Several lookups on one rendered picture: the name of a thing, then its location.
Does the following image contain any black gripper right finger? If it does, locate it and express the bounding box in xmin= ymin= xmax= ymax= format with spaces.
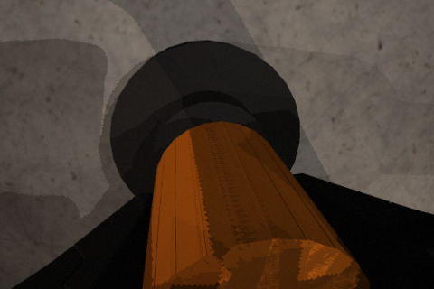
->
xmin=293 ymin=173 xmax=434 ymax=289

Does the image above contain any orange knob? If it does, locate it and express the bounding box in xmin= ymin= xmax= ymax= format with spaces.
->
xmin=142 ymin=122 xmax=370 ymax=289

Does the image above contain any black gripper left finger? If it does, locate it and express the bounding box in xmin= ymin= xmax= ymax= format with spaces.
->
xmin=12 ymin=192 xmax=153 ymax=289

